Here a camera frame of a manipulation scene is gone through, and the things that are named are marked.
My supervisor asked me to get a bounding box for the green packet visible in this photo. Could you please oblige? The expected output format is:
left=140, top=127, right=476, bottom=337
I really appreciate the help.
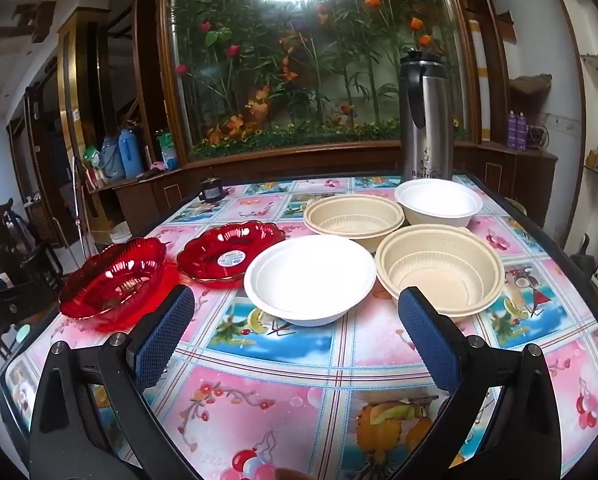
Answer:
left=156, top=130, right=180, bottom=171

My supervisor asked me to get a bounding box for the red scalloped plastic plate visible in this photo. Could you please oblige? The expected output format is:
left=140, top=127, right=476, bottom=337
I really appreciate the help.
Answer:
left=59, top=237, right=168, bottom=322

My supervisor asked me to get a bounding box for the small black jar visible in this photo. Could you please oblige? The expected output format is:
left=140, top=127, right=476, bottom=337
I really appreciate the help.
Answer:
left=199, top=177, right=224, bottom=205

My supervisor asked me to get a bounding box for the light blue thermos flask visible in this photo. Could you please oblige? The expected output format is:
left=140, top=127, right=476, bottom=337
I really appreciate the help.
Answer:
left=100, top=136, right=126, bottom=184

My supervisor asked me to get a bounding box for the beige plastic bowl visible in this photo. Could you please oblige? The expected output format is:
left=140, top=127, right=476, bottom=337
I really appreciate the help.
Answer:
left=375, top=225, right=503, bottom=317
left=303, top=195, right=406, bottom=254

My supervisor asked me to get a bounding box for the wooden sideboard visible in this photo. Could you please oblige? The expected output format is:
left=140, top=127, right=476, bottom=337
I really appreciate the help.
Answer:
left=86, top=139, right=559, bottom=241

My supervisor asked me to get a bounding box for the white foam bowl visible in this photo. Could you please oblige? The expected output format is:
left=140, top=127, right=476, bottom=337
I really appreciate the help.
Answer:
left=244, top=236, right=378, bottom=328
left=394, top=180, right=484, bottom=234

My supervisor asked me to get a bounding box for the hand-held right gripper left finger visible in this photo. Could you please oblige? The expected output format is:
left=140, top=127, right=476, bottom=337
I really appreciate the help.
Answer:
left=29, top=285, right=196, bottom=480

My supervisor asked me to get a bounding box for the dark wooden chair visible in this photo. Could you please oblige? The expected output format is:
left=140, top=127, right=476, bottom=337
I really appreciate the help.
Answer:
left=0, top=196, right=66, bottom=358

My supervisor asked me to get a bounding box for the stainless steel thermos jug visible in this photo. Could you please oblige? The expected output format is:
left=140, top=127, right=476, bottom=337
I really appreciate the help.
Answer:
left=398, top=49, right=458, bottom=184

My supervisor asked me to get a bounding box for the red scalloped plate with sticker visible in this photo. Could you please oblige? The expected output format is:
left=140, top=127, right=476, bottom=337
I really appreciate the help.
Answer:
left=176, top=222, right=288, bottom=284

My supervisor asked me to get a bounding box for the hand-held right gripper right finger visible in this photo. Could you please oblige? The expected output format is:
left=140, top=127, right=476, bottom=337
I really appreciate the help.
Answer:
left=398, top=287, right=562, bottom=480

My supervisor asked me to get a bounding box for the glass artificial flower display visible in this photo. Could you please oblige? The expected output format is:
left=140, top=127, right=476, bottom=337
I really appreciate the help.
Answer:
left=156, top=0, right=474, bottom=162

